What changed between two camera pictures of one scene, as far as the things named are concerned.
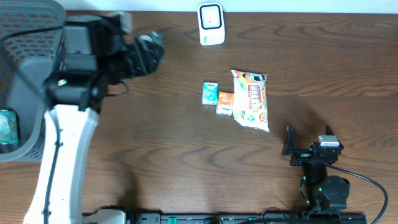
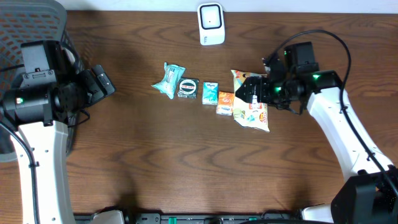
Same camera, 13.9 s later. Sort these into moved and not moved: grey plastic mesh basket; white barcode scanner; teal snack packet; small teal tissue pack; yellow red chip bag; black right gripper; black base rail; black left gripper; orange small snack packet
Moved: teal snack packet; black right gripper; black left gripper
Not moved: black base rail; small teal tissue pack; orange small snack packet; white barcode scanner; yellow red chip bag; grey plastic mesh basket
